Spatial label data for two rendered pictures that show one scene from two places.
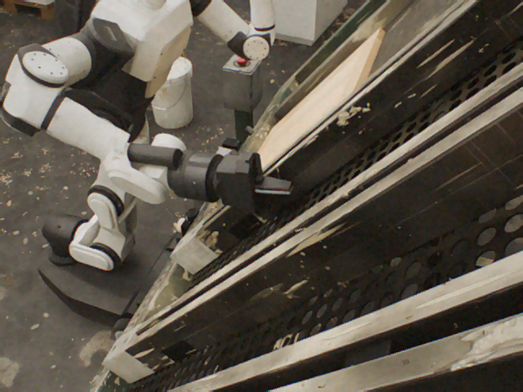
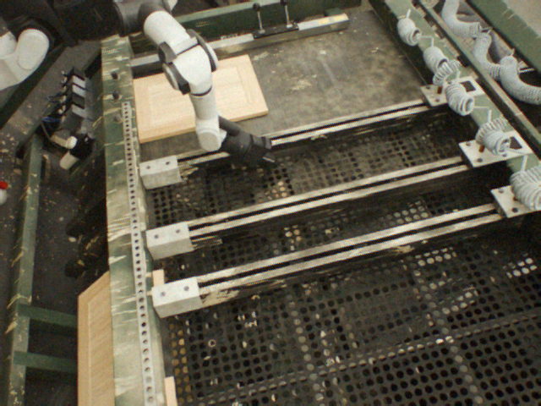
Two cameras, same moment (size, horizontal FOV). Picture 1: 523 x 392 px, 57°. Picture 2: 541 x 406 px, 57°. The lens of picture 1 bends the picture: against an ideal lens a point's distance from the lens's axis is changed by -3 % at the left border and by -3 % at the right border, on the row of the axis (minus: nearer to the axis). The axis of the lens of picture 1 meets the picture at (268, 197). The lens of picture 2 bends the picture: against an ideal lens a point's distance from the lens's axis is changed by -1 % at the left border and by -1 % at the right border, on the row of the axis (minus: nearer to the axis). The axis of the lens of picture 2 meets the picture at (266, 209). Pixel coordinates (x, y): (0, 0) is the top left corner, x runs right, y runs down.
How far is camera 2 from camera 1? 1.38 m
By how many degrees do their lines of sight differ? 57
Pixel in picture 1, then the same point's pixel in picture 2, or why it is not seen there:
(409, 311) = (433, 221)
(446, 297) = (442, 219)
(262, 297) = (318, 213)
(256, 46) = not seen: hidden behind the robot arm
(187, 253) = (159, 176)
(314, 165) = (285, 150)
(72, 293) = not seen: outside the picture
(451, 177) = (409, 188)
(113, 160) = (215, 123)
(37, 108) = (207, 84)
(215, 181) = (249, 148)
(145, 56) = not seen: hidden behind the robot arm
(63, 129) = (209, 100)
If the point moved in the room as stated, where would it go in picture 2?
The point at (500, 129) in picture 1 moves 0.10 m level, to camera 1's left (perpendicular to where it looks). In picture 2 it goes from (427, 181) to (418, 176)
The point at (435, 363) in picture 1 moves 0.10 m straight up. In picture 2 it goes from (447, 230) to (479, 211)
